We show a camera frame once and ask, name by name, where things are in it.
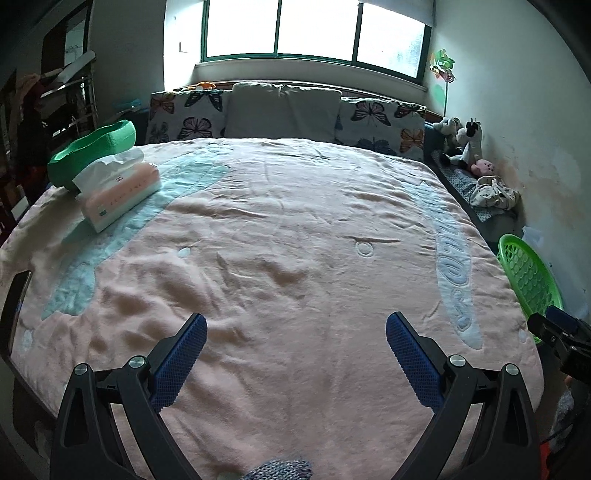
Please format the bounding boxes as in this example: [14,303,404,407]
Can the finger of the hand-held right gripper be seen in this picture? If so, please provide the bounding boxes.
[527,312,573,356]
[546,305,591,335]

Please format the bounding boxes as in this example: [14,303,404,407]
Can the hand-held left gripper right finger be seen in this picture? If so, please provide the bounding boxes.
[385,311,541,480]

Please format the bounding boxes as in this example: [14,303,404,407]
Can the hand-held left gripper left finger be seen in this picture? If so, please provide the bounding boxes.
[48,313,208,480]

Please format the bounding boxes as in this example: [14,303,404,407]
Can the green plastic basket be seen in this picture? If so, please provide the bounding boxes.
[498,234,564,344]

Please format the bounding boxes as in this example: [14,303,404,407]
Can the person's right hand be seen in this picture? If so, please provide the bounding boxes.
[551,392,580,446]

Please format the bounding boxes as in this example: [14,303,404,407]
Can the person's left hand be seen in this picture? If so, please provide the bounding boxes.
[244,458,315,480]

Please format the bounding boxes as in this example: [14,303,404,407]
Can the white patterned cloth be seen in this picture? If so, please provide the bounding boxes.
[470,175,522,210]

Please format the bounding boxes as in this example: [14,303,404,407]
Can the pink blanket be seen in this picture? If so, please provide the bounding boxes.
[0,137,543,480]

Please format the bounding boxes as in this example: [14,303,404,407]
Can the pink tissue pack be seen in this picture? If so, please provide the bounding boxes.
[73,148,161,233]

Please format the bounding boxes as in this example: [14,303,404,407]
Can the black phone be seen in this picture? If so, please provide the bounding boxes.
[0,270,34,361]

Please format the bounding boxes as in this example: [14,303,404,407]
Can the dark patterned bench cushion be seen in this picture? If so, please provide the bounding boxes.
[425,124,522,227]

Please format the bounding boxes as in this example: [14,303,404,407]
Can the black white plush cow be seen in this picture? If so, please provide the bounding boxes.
[441,117,483,175]

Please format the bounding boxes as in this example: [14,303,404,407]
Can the grey plush dog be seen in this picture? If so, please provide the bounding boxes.
[434,117,465,148]

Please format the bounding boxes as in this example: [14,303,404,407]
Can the green basin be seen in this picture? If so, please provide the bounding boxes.
[47,119,138,192]

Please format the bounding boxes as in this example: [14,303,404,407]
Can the butterfly print pillow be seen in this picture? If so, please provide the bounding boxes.
[145,89,232,145]
[335,97,428,162]

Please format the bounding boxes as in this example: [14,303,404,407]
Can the hanging dark red clothes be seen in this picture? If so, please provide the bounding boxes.
[14,71,51,204]

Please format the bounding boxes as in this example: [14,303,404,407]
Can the grey pillow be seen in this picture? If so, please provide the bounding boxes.
[224,82,343,141]

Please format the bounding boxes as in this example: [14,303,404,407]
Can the colourful pinwheel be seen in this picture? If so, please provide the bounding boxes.
[427,48,459,116]

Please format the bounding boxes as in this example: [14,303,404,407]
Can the metal rack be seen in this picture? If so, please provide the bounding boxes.
[39,51,100,139]

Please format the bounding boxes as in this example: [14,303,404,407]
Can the green framed window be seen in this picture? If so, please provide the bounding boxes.
[201,0,435,79]

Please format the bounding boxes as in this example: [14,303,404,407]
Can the white roller blind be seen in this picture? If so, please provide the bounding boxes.
[358,0,437,26]

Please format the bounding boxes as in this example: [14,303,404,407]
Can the dark wooden frame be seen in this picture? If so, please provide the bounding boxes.
[41,0,93,70]

